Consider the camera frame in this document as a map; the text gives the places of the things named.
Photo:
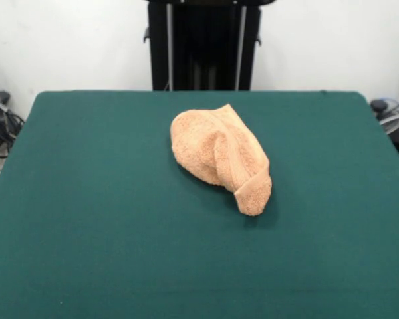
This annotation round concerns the dark green table cloth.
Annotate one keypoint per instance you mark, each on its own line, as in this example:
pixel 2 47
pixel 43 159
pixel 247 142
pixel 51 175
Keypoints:
pixel 86 232

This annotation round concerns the orange terry towel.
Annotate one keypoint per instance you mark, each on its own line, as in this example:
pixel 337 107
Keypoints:
pixel 199 146

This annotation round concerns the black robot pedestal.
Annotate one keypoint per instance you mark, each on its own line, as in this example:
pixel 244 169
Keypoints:
pixel 203 50

